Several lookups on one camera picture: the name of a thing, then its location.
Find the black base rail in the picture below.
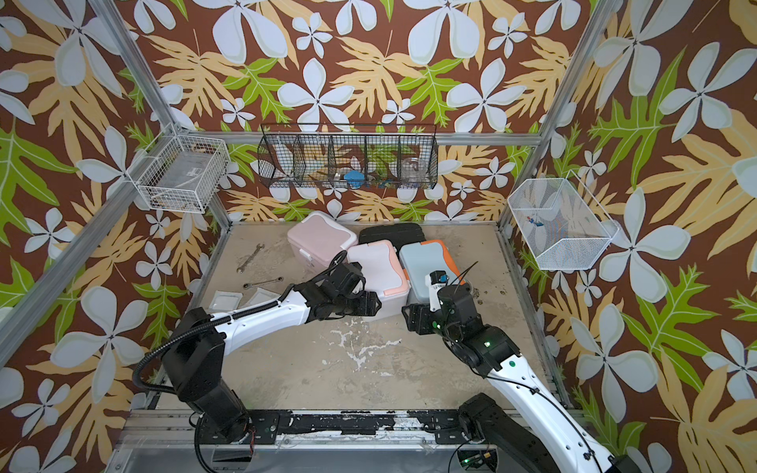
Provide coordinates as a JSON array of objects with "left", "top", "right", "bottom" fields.
[{"left": 197, "top": 407, "right": 515, "bottom": 445}]

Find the black wire basket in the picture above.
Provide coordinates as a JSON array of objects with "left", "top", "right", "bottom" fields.
[{"left": 254, "top": 124, "right": 440, "bottom": 189}]

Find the white wire basket left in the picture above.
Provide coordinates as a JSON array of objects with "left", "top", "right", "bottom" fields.
[{"left": 132, "top": 134, "right": 230, "bottom": 214}]

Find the blue orange first aid kit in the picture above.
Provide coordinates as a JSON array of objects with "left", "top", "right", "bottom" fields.
[{"left": 399, "top": 240, "right": 461, "bottom": 305}]

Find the white first aid kit box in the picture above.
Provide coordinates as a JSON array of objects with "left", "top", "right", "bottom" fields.
[{"left": 347, "top": 240, "right": 410, "bottom": 321}]

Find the black plastic case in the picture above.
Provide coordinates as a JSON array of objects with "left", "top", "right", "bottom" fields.
[{"left": 358, "top": 223, "right": 426, "bottom": 250}]

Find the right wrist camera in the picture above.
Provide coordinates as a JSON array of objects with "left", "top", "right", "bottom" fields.
[{"left": 425, "top": 270, "right": 449, "bottom": 313}]

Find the small steel wrench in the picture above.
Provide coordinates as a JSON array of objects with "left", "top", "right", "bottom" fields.
[{"left": 242, "top": 277, "right": 284, "bottom": 290}]

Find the blue object in basket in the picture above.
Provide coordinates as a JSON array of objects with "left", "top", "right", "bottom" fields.
[{"left": 344, "top": 169, "right": 366, "bottom": 189}]

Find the pink first aid kit box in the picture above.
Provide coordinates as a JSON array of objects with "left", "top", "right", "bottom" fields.
[{"left": 287, "top": 211, "right": 358, "bottom": 273}]

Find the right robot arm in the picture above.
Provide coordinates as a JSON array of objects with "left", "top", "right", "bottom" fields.
[{"left": 402, "top": 284, "right": 639, "bottom": 472}]

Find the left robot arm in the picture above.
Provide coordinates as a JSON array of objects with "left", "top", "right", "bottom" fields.
[{"left": 132, "top": 250, "right": 382, "bottom": 443}]

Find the white mesh basket right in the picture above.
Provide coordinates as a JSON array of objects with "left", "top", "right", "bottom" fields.
[{"left": 508, "top": 173, "right": 619, "bottom": 272}]

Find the large steel wrench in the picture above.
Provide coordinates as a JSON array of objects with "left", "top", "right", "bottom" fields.
[{"left": 237, "top": 244, "right": 265, "bottom": 274}]

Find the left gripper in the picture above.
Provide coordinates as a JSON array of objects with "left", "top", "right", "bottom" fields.
[{"left": 333, "top": 290, "right": 384, "bottom": 315}]

